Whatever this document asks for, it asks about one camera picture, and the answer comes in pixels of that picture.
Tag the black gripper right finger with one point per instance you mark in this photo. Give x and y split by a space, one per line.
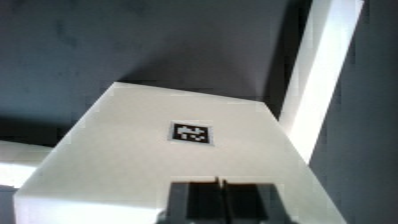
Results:
252 204

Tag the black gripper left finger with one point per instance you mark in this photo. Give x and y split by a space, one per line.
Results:
193 205

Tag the white cabinet body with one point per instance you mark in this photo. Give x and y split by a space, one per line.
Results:
163 136

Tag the white workspace border frame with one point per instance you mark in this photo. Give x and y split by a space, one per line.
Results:
326 36

